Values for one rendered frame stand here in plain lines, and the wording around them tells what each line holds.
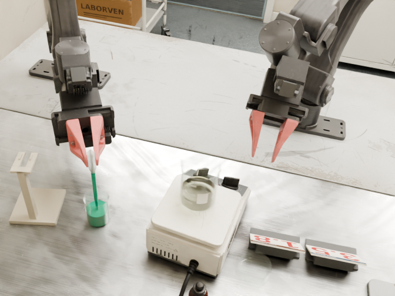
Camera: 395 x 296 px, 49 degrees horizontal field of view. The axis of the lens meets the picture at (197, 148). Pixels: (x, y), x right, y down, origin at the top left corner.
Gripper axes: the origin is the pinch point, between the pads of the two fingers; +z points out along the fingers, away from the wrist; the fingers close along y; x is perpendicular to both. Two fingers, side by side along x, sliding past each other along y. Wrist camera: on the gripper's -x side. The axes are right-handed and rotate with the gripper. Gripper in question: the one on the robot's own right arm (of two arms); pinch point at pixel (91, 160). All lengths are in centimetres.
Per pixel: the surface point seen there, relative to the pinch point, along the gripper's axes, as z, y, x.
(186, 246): 14.1, 12.0, 8.0
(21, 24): -205, -19, 82
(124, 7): -207, 43, 75
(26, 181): -1.9, -10.4, 4.3
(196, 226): 12.5, 13.9, 5.5
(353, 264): 22.3, 38.7, 11.5
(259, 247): 14.8, 25.0, 12.3
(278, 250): 16.3, 27.8, 12.0
